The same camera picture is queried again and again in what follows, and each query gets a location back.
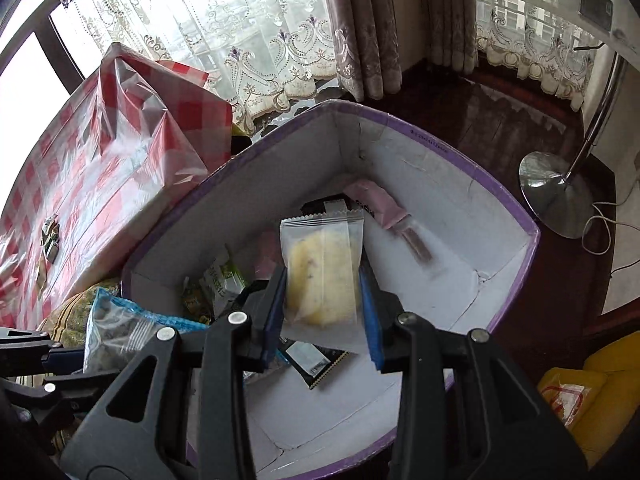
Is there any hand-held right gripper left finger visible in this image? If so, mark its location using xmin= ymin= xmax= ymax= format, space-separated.
xmin=60 ymin=262 xmax=290 ymax=480

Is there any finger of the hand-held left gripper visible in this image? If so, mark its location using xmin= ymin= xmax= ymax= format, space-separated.
xmin=0 ymin=374 xmax=101 ymax=413
xmin=0 ymin=327 xmax=87 ymax=377

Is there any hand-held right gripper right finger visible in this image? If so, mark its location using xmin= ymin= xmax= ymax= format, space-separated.
xmin=357 ymin=266 xmax=589 ymax=480

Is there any clear packet of yellow pastry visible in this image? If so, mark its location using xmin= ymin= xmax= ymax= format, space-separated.
xmin=279 ymin=207 xmax=368 ymax=355

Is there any blue packet of dark seeds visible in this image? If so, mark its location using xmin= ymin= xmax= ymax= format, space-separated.
xmin=82 ymin=287 xmax=208 ymax=373

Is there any purple cardboard box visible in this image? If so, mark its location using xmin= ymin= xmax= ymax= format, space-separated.
xmin=121 ymin=100 xmax=542 ymax=480

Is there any green patterned cushion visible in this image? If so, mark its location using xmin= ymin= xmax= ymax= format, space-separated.
xmin=36 ymin=284 xmax=124 ymax=347

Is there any pale pink snack packet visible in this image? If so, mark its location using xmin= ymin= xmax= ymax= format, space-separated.
xmin=255 ymin=230 xmax=287 ymax=281

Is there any green and white snack packet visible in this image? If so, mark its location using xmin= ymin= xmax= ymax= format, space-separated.
xmin=199 ymin=252 xmax=248 ymax=317

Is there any black snack packet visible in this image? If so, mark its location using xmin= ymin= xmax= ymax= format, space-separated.
xmin=299 ymin=192 xmax=377 ymax=221
xmin=277 ymin=337 xmax=348 ymax=391

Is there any small yellow snack packet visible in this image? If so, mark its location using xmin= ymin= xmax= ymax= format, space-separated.
xmin=181 ymin=280 xmax=213 ymax=326

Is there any clear packet with brown bar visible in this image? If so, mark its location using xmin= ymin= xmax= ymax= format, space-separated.
xmin=387 ymin=215 xmax=443 ymax=281

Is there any clear plastic bag red print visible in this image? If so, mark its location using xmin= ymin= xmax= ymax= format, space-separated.
xmin=542 ymin=380 xmax=596 ymax=428

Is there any chrome floor lamp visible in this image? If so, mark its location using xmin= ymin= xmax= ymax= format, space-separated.
xmin=518 ymin=35 xmax=629 ymax=240

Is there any yellow bag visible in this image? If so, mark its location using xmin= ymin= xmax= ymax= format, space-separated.
xmin=537 ymin=344 xmax=637 ymax=467

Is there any white lace curtain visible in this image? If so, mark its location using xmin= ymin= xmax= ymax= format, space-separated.
xmin=52 ymin=0 xmax=342 ymax=137
xmin=472 ymin=0 xmax=597 ymax=112

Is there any brown patterned curtain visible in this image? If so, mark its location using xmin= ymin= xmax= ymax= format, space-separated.
xmin=317 ymin=0 xmax=479 ymax=104

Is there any black phone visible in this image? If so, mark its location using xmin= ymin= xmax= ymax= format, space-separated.
xmin=578 ymin=0 xmax=615 ymax=32

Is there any white cable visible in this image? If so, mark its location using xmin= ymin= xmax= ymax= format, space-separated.
xmin=581 ymin=199 xmax=640 ymax=281

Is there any dark window frame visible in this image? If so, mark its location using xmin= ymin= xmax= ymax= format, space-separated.
xmin=0 ymin=0 xmax=87 ymax=98

